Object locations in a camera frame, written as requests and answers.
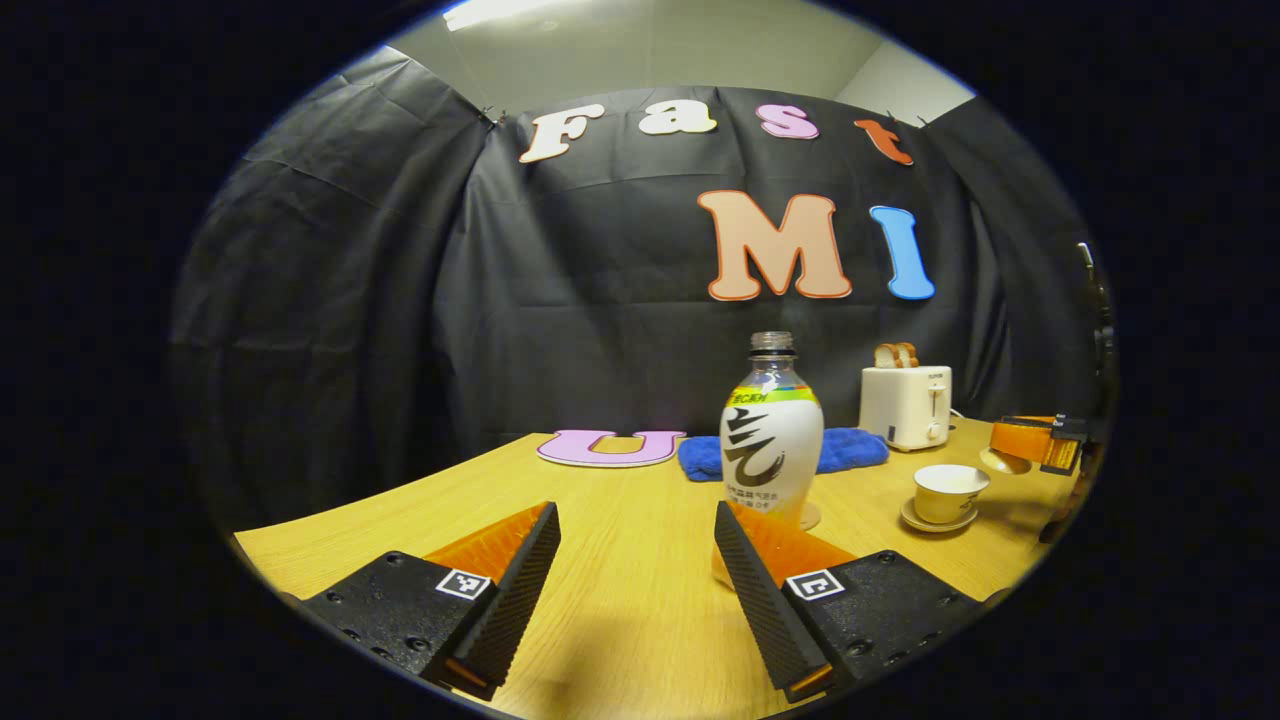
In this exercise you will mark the pale yellow teacup lid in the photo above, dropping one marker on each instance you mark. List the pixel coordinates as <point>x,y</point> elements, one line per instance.
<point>1000,462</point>

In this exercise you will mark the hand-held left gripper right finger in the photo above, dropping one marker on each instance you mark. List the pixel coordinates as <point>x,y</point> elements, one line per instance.
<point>765,610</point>

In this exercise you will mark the pale yellow teacup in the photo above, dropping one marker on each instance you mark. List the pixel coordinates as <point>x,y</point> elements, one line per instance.
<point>945,500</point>

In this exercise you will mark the white label water bottle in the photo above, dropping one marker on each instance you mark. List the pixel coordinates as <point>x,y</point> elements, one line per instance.
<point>770,450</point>

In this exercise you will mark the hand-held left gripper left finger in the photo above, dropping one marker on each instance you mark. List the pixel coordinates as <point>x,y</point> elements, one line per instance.
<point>520,600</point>

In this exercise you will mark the blue towel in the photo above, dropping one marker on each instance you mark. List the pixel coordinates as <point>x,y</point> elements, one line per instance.
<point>850,450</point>

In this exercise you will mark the black backdrop cloth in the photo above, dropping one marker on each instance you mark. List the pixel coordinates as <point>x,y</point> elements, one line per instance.
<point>400,300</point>

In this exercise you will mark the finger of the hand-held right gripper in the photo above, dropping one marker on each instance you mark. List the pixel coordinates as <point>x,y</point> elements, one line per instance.
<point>1030,419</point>
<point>1040,445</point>

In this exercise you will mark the pale yellow saucer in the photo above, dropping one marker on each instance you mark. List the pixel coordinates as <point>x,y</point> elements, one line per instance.
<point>915,520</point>

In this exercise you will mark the toast slice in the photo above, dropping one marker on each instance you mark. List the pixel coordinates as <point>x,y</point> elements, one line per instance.
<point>885,357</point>
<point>908,353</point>

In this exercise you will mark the white toaster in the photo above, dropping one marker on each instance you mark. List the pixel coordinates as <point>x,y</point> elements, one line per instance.
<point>900,405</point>

